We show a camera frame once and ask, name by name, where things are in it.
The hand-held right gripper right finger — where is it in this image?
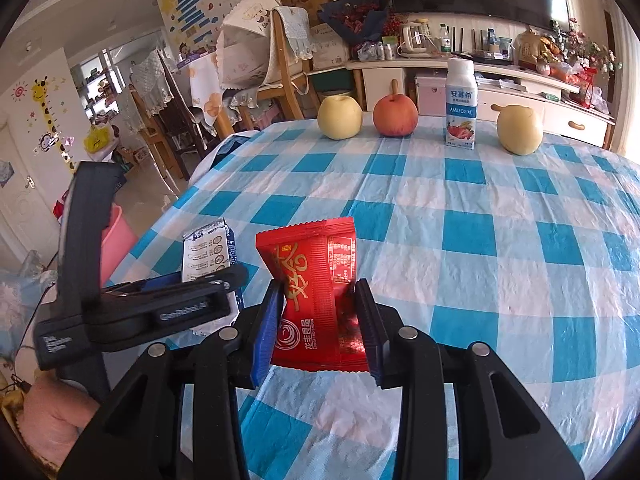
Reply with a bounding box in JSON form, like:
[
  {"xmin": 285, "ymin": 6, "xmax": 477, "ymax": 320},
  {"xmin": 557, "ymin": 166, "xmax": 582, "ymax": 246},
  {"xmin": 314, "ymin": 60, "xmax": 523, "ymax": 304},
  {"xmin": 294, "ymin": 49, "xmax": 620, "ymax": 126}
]
[{"xmin": 354, "ymin": 277, "xmax": 586, "ymax": 480}]

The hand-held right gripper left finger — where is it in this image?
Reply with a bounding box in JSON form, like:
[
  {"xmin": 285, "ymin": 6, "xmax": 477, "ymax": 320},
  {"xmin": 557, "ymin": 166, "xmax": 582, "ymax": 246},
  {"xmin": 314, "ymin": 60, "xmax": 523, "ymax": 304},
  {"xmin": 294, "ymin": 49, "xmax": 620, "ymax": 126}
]
[{"xmin": 57, "ymin": 279, "xmax": 286, "ymax": 480}]

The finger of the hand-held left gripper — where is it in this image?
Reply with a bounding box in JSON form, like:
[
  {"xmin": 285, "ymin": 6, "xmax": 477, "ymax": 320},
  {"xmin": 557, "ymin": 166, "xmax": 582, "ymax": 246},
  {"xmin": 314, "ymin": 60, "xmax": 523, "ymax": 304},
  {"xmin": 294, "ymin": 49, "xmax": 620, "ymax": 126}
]
[
  {"xmin": 100, "ymin": 264, "xmax": 249, "ymax": 306},
  {"xmin": 107, "ymin": 273, "xmax": 182, "ymax": 295}
]

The small blue white carton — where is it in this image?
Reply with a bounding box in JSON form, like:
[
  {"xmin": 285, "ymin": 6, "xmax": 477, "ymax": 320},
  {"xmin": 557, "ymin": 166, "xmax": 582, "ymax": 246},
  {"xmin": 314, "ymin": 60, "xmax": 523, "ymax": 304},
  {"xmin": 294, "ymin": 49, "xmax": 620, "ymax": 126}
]
[{"xmin": 180, "ymin": 219, "xmax": 247, "ymax": 337}]

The pink plastic bin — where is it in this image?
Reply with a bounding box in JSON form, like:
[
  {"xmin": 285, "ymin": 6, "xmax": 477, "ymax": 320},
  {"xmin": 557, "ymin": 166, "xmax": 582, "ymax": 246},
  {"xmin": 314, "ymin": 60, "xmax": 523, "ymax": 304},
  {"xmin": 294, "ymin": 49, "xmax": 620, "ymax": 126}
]
[{"xmin": 99, "ymin": 203, "xmax": 139, "ymax": 289}]

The red snack packet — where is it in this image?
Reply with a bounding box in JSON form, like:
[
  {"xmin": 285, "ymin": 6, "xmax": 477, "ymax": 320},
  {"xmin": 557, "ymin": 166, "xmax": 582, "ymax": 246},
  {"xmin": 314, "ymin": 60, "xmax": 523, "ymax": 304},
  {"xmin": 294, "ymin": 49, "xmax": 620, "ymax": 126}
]
[{"xmin": 255, "ymin": 216, "xmax": 374, "ymax": 375}]

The person's left hand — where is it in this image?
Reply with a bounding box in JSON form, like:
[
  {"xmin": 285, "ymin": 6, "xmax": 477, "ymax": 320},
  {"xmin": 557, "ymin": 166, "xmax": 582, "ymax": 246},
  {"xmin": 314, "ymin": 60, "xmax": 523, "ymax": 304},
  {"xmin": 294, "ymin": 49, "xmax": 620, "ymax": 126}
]
[{"xmin": 22, "ymin": 374, "xmax": 101, "ymax": 463}]

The light blue floral cloth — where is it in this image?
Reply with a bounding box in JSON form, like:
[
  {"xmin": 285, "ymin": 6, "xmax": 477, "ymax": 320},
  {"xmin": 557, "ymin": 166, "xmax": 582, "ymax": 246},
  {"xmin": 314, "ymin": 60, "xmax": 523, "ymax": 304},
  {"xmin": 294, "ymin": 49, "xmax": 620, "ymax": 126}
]
[{"xmin": 0, "ymin": 252, "xmax": 58, "ymax": 361}]

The yellow plastic bag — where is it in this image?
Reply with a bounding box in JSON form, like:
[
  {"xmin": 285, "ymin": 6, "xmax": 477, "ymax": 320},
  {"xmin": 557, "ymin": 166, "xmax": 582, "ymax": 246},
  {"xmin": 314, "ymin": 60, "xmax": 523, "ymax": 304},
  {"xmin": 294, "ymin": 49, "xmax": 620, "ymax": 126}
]
[{"xmin": 83, "ymin": 124, "xmax": 115, "ymax": 155}]

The blue checked tablecloth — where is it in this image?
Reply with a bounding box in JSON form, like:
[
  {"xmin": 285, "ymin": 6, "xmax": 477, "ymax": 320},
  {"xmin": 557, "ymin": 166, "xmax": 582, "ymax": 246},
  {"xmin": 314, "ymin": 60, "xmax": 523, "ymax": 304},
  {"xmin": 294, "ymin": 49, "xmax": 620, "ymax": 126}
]
[{"xmin": 127, "ymin": 112, "xmax": 640, "ymax": 480}]

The dark wooden chair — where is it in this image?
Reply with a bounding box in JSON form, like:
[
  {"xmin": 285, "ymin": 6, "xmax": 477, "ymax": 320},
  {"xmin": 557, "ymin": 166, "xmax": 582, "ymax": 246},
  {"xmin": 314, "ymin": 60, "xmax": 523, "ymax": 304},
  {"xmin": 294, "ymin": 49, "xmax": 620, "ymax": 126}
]
[{"xmin": 129, "ymin": 50, "xmax": 208, "ymax": 181}]

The dining table orange print cloth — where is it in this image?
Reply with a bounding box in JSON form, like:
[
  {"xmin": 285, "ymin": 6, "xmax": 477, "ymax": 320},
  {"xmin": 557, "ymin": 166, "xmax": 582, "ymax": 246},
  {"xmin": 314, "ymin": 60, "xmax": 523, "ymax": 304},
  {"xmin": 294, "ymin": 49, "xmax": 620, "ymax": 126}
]
[{"xmin": 187, "ymin": 52, "xmax": 236, "ymax": 138}]

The yellow pear left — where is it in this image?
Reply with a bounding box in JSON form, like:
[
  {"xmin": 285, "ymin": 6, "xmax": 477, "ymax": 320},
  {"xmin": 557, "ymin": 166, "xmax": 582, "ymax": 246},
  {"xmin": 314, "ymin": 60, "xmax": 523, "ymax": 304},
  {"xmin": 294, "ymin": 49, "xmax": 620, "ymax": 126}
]
[{"xmin": 317, "ymin": 94, "xmax": 363, "ymax": 141}]

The yellow pear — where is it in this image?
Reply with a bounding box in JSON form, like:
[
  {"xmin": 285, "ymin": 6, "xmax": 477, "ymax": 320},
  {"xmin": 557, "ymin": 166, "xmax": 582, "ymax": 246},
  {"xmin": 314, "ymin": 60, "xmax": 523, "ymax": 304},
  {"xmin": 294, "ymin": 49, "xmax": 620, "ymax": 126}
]
[
  {"xmin": 317, "ymin": 94, "xmax": 363, "ymax": 141},
  {"xmin": 496, "ymin": 104, "xmax": 544, "ymax": 156}
]

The red apple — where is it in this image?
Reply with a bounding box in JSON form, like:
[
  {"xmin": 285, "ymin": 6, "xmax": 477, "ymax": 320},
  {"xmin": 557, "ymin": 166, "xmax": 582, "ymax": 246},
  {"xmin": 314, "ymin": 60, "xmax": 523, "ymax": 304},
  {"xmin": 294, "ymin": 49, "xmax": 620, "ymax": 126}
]
[{"xmin": 372, "ymin": 93, "xmax": 419, "ymax": 138}]

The light wooden chair cloth cover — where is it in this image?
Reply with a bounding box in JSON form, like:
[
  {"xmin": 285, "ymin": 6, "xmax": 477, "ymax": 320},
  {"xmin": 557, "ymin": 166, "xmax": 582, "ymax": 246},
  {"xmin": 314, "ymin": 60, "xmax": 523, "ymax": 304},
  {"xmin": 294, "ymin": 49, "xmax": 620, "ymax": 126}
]
[{"xmin": 220, "ymin": 0, "xmax": 323, "ymax": 126}]

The teal storage box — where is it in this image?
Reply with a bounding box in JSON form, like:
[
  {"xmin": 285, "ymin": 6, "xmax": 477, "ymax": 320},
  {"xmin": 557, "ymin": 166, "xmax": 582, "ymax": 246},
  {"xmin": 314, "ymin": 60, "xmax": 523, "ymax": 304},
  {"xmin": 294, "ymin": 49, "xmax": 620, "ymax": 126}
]
[{"xmin": 306, "ymin": 67, "xmax": 357, "ymax": 96}]

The white yogurt bottle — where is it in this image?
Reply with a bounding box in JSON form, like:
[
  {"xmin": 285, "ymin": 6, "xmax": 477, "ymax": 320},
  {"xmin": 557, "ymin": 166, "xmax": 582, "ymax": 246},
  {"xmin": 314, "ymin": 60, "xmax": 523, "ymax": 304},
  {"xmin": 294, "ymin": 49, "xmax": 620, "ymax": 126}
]
[{"xmin": 444, "ymin": 58, "xmax": 476, "ymax": 151}]

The pink box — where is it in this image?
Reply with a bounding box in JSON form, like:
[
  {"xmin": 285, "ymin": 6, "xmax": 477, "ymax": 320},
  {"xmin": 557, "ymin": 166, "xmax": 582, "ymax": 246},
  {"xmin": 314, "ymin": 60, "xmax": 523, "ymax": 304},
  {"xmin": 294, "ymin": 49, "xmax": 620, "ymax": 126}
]
[{"xmin": 413, "ymin": 72, "xmax": 449, "ymax": 115}]

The white television cabinet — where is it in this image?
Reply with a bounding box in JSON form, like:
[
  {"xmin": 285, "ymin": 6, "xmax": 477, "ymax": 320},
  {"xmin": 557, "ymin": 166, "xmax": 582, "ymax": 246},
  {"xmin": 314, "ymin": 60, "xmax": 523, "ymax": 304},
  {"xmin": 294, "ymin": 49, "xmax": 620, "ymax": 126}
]
[{"xmin": 346, "ymin": 54, "xmax": 617, "ymax": 151}]

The dark blue flower bouquet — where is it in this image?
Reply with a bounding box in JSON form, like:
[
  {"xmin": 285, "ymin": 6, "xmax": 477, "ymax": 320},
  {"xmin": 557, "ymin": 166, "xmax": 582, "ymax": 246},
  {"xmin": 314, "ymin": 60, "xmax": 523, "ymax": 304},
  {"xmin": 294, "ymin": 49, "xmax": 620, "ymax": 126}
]
[{"xmin": 318, "ymin": 0, "xmax": 392, "ymax": 47}]

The white electric kettle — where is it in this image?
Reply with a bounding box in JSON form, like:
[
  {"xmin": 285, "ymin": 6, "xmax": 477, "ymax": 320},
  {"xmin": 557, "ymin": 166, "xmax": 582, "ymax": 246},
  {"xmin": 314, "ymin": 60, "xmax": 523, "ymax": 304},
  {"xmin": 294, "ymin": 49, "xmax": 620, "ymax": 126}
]
[{"xmin": 398, "ymin": 19, "xmax": 437, "ymax": 57}]

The gold ornament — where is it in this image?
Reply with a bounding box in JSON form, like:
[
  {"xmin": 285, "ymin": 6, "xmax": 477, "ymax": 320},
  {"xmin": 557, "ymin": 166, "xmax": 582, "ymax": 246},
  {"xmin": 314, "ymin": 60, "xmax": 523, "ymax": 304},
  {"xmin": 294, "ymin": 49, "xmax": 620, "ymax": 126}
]
[{"xmin": 515, "ymin": 27, "xmax": 553, "ymax": 70}]

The red gift bag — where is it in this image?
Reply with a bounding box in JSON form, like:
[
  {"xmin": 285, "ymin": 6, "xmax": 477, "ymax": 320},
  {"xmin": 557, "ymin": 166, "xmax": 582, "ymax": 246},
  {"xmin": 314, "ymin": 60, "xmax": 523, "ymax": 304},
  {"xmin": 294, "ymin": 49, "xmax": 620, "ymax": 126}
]
[{"xmin": 577, "ymin": 66, "xmax": 600, "ymax": 107}]

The artificial flower arrangement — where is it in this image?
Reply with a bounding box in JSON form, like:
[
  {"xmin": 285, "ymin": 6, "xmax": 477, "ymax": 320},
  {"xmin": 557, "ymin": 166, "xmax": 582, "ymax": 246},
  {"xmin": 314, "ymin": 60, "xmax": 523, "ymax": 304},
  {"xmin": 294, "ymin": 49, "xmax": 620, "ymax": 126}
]
[{"xmin": 550, "ymin": 17, "xmax": 618, "ymax": 73}]

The giraffe wall sticker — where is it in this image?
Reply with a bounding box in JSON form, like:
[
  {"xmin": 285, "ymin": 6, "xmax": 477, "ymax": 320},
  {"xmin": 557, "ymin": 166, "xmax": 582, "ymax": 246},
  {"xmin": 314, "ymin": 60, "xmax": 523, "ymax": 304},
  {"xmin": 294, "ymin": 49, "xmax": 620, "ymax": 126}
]
[{"xmin": 30, "ymin": 75, "xmax": 76, "ymax": 161}]

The colourful wall chart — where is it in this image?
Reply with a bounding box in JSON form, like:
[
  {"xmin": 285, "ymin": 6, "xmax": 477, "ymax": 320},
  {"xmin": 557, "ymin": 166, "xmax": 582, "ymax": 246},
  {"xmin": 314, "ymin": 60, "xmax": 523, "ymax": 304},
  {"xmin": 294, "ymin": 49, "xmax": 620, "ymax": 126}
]
[{"xmin": 157, "ymin": 0, "xmax": 236, "ymax": 41}]

